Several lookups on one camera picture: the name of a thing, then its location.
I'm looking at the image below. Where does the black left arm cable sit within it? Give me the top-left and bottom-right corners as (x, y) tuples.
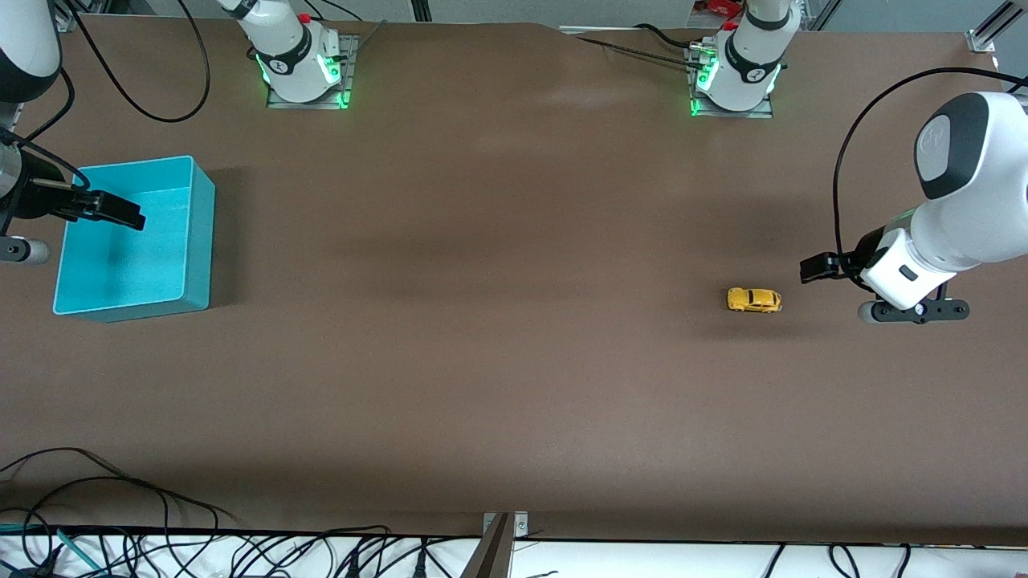
(833, 67), (1028, 291)

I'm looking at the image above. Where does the teal plastic bin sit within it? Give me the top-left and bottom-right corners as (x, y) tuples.
(53, 155), (216, 324)

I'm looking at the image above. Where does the thin black cable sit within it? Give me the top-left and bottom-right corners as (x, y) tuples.
(574, 35), (704, 70)

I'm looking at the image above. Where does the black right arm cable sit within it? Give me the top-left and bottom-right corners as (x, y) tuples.
(0, 0), (211, 193)

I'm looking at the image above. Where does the aluminium profile with foot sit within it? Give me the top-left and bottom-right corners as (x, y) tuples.
(966, 0), (1028, 54)

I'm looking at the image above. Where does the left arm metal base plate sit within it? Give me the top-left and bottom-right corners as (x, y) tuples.
(687, 44), (774, 120)

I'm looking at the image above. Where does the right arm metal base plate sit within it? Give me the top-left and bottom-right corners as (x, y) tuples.
(267, 34), (359, 110)

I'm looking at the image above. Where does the grey metal pole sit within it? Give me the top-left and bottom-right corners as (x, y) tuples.
(459, 514), (515, 578)

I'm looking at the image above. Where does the teal cable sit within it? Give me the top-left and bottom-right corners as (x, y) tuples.
(0, 522), (102, 572)

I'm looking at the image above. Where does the yellow beetle toy car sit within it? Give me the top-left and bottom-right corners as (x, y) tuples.
(727, 287), (783, 315)

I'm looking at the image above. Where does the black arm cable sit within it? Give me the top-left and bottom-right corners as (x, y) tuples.
(833, 67), (1028, 291)
(0, 0), (211, 193)

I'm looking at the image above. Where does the long black looping cable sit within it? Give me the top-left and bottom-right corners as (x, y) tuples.
(0, 447), (238, 523)
(0, 477), (219, 578)

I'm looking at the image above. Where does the small metal bracket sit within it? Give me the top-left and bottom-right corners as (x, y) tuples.
(483, 511), (529, 539)

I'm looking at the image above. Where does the thick black cable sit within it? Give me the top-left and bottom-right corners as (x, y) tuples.
(634, 22), (709, 51)

